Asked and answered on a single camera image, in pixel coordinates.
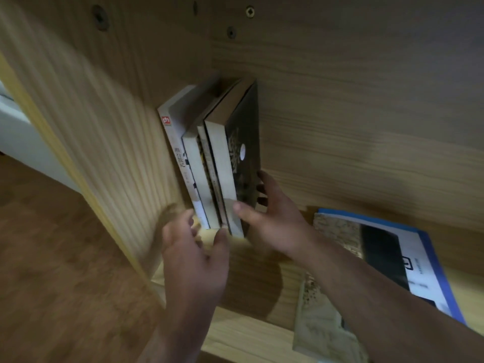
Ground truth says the white book with red label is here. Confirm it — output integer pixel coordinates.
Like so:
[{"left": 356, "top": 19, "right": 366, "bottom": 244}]
[{"left": 157, "top": 85, "right": 211, "bottom": 229}]

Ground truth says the beige patterned book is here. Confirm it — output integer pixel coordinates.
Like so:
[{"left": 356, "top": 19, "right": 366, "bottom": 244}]
[{"left": 293, "top": 213, "right": 370, "bottom": 363}]

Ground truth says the white spined book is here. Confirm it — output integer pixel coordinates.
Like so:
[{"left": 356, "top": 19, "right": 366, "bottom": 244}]
[{"left": 181, "top": 108, "right": 222, "bottom": 229}]

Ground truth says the blue edged white book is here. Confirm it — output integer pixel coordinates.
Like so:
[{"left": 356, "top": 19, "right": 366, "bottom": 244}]
[{"left": 314, "top": 208, "right": 467, "bottom": 326}]

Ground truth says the white cabinet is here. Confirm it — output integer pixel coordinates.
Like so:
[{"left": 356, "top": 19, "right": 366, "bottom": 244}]
[{"left": 0, "top": 81, "right": 82, "bottom": 194}]

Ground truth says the person's left forearm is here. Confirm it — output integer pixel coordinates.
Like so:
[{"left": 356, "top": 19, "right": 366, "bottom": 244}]
[{"left": 137, "top": 298, "right": 224, "bottom": 363}]

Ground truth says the person's right forearm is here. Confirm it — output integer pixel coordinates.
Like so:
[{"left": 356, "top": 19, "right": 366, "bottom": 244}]
[{"left": 295, "top": 231, "right": 484, "bottom": 363}]

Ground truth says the person's left hand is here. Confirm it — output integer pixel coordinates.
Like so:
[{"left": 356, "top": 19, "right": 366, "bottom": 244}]
[{"left": 162, "top": 208, "right": 230, "bottom": 310}]

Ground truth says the person's right hand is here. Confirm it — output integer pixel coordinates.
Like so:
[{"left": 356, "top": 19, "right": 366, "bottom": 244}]
[{"left": 232, "top": 170, "right": 315, "bottom": 262}]

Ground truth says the thin book with patterned spine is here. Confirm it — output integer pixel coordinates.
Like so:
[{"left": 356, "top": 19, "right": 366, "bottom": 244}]
[{"left": 196, "top": 118, "right": 230, "bottom": 228}]

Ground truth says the wooden bookshelf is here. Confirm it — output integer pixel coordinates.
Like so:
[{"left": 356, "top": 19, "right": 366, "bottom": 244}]
[{"left": 0, "top": 0, "right": 484, "bottom": 363}]

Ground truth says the black cover book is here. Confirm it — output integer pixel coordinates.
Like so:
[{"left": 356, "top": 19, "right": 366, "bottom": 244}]
[{"left": 204, "top": 77, "right": 262, "bottom": 238}]

